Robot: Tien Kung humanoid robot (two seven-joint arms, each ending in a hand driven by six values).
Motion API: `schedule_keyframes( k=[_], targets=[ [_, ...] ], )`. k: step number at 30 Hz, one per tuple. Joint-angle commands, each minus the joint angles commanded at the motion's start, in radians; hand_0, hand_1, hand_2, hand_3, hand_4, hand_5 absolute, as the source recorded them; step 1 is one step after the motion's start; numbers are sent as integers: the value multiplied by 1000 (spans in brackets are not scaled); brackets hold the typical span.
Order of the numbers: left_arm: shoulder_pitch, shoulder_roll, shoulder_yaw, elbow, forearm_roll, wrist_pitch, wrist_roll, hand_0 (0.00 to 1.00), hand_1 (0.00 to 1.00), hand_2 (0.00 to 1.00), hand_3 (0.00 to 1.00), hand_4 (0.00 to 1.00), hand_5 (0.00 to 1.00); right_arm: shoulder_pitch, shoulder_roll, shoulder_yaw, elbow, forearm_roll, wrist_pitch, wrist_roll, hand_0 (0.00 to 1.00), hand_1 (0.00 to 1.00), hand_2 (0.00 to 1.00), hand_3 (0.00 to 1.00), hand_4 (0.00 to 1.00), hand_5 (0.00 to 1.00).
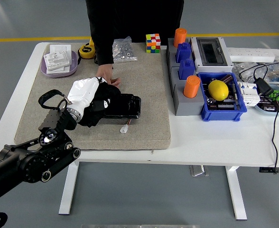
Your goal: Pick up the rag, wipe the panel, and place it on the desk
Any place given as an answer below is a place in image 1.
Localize white power strip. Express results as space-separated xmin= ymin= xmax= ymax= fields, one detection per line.
xmin=226 ymin=47 xmax=276 ymax=63

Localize black glossy panel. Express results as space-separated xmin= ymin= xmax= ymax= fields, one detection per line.
xmin=99 ymin=93 xmax=142 ymax=120

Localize blue plastic bin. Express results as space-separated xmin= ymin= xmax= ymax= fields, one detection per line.
xmin=197 ymin=72 xmax=248 ymax=123

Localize clear bag of nuts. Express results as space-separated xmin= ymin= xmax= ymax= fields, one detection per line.
xmin=112 ymin=36 xmax=138 ymax=64

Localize brown capacitor cylinder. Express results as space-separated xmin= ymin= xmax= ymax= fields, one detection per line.
xmin=219 ymin=74 xmax=234 ymax=85

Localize black power adapter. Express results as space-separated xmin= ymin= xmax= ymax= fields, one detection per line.
xmin=253 ymin=77 xmax=275 ymax=97

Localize colourful puzzle cube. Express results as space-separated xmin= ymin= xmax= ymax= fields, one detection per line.
xmin=146 ymin=33 xmax=161 ymax=54

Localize person's right hand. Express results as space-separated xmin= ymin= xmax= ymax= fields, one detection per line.
xmin=96 ymin=63 xmax=121 ymax=86

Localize green plastic parts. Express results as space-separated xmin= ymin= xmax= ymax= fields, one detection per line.
xmin=268 ymin=90 xmax=279 ymax=112

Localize white circuit breaker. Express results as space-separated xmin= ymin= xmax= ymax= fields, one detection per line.
xmin=237 ymin=81 xmax=261 ymax=107

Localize white electrical distribution box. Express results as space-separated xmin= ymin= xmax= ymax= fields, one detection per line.
xmin=189 ymin=36 xmax=234 ymax=74

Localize white wall socket plate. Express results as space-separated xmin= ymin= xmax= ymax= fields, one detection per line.
xmin=49 ymin=44 xmax=72 ymax=60
xmin=46 ymin=65 xmax=71 ymax=74
xmin=43 ymin=51 xmax=71 ymax=71

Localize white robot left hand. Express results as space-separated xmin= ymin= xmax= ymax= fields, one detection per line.
xmin=66 ymin=76 xmax=112 ymax=112

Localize grey-brown mat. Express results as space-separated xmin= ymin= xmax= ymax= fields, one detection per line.
xmin=14 ymin=42 xmax=171 ymax=151

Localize black rag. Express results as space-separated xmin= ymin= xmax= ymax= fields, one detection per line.
xmin=79 ymin=82 xmax=122 ymax=128

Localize yellow lemon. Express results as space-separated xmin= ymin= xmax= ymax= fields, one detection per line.
xmin=208 ymin=80 xmax=230 ymax=101

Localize clear bag of white parts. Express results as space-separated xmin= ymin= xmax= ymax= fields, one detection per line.
xmin=232 ymin=61 xmax=257 ymax=80

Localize white wire connector plug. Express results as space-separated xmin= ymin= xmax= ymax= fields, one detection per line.
xmin=120 ymin=118 xmax=132 ymax=134

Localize black power cable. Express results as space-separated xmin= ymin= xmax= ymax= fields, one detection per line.
xmin=238 ymin=61 xmax=279 ymax=174

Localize grey peg holder block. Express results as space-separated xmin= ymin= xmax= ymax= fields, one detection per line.
xmin=166 ymin=37 xmax=203 ymax=116

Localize orange cylinder peg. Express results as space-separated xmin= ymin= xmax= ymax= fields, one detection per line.
xmin=183 ymin=75 xmax=201 ymax=98
xmin=173 ymin=28 xmax=187 ymax=48

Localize person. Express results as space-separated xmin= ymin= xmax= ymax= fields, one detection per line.
xmin=85 ymin=0 xmax=185 ymax=43

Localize yellow tape measure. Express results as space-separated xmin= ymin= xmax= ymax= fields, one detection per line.
xmin=77 ymin=38 xmax=96 ymax=65

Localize blue square peg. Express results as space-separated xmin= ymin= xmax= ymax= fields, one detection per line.
xmin=179 ymin=58 xmax=196 ymax=80
xmin=175 ymin=42 xmax=192 ymax=64

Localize clear bag of small parts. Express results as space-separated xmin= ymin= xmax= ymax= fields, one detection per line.
xmin=264 ymin=63 xmax=279 ymax=83

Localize purple tray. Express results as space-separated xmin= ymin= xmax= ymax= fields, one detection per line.
xmin=39 ymin=49 xmax=78 ymax=78

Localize white table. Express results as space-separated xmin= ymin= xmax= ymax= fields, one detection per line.
xmin=0 ymin=42 xmax=279 ymax=220

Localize dark electronic module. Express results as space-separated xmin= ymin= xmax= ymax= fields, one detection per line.
xmin=258 ymin=97 xmax=279 ymax=112

